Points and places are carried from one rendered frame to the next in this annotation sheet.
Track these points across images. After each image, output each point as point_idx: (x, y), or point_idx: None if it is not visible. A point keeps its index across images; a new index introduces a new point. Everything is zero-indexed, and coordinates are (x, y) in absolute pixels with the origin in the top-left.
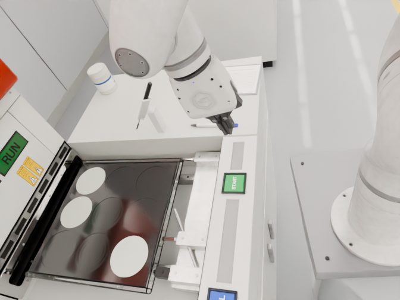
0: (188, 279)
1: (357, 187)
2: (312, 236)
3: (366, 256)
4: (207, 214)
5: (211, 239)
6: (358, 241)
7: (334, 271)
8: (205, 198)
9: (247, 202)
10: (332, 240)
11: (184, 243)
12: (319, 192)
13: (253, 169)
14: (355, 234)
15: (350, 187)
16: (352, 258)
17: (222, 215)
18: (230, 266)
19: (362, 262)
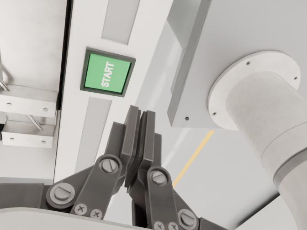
0: (33, 144)
1: (267, 148)
2: (185, 98)
3: (219, 123)
4: (45, 57)
5: (65, 143)
6: (222, 112)
7: (186, 127)
8: (36, 24)
9: (125, 106)
10: (201, 104)
11: (14, 111)
12: (225, 46)
13: (151, 50)
14: (224, 106)
15: (263, 48)
16: (207, 119)
17: (82, 119)
18: (89, 163)
19: (212, 123)
